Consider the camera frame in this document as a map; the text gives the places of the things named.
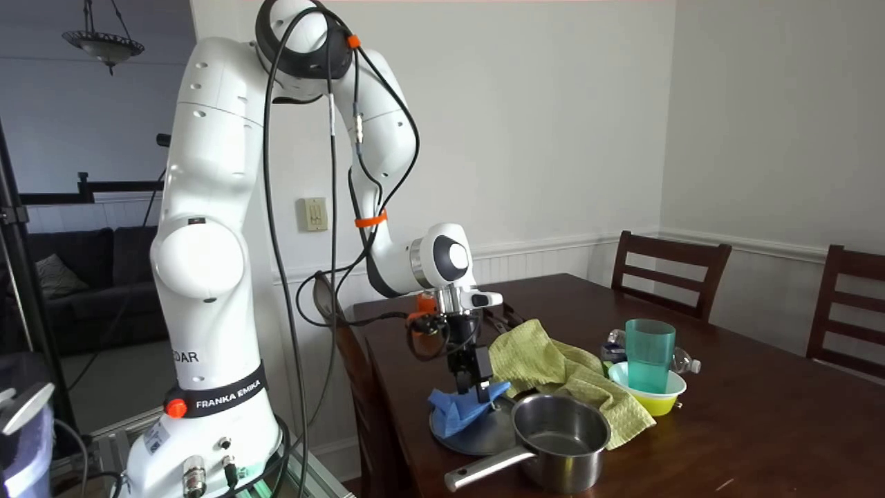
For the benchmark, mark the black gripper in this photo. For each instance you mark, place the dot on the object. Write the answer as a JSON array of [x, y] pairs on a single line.
[[463, 334]]

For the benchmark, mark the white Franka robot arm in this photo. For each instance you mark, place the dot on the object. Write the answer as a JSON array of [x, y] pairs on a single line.
[[208, 259]]

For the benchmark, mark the yellow-green cloth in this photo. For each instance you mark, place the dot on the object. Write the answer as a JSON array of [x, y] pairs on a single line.
[[553, 365]]

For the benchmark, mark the orange juice bottle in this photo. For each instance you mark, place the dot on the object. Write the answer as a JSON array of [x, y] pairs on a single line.
[[425, 309]]

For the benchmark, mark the brown wooden chair curved back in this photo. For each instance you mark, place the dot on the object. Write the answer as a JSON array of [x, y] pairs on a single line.
[[347, 370]]

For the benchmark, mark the teal plastic cup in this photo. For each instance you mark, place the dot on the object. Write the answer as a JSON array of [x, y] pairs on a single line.
[[649, 356]]

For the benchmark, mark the yellow bowl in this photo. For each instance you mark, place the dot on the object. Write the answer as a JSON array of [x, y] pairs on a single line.
[[658, 399]]

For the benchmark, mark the dark wooden slat-back chair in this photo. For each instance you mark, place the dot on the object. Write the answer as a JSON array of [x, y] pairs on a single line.
[[848, 313], [667, 273]]

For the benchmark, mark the dark sofa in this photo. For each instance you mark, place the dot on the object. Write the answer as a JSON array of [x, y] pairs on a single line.
[[91, 286]]

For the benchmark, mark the blue and white container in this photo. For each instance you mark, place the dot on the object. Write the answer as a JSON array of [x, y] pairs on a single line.
[[24, 445]]

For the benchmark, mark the black tripod stand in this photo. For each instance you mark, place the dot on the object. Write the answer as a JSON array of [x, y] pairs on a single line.
[[29, 277]]

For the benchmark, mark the hanging ceiling lamp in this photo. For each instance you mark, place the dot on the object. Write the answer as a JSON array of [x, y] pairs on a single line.
[[102, 42]]

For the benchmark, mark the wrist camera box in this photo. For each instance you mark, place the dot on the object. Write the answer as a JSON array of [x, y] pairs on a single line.
[[487, 300]]

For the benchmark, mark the wall light switch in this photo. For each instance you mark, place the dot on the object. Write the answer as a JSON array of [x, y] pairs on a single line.
[[313, 214]]

